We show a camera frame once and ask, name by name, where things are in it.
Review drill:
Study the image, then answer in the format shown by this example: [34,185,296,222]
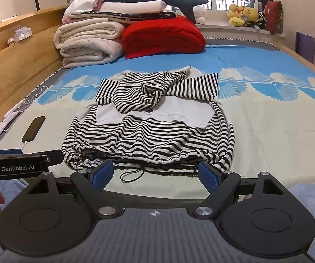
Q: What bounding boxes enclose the person's right leg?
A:
[288,182,315,263]

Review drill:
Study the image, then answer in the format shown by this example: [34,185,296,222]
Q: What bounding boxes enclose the black white striped plush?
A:
[255,11,268,29]

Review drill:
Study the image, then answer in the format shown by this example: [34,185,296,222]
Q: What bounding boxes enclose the black white striped top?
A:
[61,66,235,183]

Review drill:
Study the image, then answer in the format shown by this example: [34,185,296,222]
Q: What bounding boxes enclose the white power cable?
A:
[2,88,48,121]

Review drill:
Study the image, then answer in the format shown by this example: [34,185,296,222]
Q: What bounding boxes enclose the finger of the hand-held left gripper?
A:
[0,148,65,166]

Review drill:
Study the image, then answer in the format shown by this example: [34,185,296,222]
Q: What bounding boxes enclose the tissue pack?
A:
[13,26,33,42]

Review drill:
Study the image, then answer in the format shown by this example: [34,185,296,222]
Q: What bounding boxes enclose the wooden headboard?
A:
[0,4,70,122]

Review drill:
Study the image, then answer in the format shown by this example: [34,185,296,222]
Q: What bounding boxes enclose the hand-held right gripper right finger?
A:
[192,162,290,220]

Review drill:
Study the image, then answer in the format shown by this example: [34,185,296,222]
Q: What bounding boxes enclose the white and pink cloth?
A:
[62,0,109,24]

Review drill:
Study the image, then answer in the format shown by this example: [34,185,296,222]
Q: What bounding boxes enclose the black phone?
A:
[22,116,46,143]

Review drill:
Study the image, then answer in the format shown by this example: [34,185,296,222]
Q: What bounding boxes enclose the yellow duck plush toy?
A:
[227,4,244,27]

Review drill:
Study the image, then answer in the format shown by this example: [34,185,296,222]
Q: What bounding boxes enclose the purple box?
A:
[295,31,315,62]

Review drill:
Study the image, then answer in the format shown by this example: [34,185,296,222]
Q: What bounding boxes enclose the cream folded quilt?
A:
[54,18,128,47]

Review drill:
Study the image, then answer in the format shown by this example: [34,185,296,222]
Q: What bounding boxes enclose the person's leg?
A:
[288,182,315,263]
[0,179,33,211]

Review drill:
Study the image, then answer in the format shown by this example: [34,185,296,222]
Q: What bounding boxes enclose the yellow round plush toy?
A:
[241,7,258,24]

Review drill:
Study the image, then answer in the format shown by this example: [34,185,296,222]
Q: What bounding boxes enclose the white plush toy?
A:
[193,5,207,24]

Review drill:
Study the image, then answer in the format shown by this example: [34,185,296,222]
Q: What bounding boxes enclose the person's left leg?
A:
[0,179,33,211]

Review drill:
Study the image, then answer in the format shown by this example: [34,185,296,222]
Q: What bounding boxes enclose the white textured folded quilt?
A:
[60,37,125,69]

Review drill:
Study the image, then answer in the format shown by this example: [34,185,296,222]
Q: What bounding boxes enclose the red folded blanket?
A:
[121,16,206,59]

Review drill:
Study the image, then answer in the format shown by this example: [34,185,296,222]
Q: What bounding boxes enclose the dark red cushion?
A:
[264,0,283,35]

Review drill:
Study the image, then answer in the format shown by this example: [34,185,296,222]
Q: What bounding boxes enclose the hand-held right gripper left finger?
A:
[26,159,125,220]

